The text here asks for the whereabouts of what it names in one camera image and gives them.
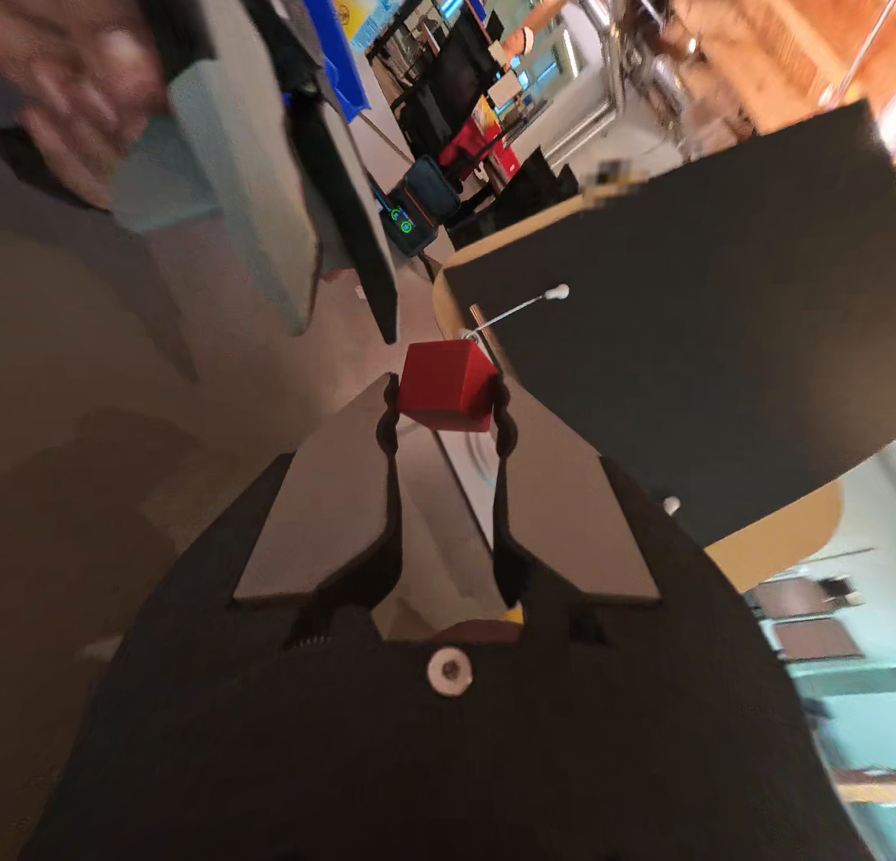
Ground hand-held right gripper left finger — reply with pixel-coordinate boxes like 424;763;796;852
231;374;405;608

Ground red cube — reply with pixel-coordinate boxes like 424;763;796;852
397;339;499;434

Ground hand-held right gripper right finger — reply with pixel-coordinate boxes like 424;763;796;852
492;377;662;608

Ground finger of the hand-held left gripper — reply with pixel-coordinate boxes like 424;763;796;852
209;0;324;335
293;97;401;345

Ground black office chair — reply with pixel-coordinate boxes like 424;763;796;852
392;7;506;160
448;147;582;247

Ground black display board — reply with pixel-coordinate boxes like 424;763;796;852
433;98;896;592

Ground person's left hand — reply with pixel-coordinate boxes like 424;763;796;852
0;0;170;209

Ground blue plastic bin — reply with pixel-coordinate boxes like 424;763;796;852
283;0;372;123

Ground black battery charger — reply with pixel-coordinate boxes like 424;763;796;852
385;157;463;259

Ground person's right hand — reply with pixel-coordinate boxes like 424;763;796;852
437;619;522;644

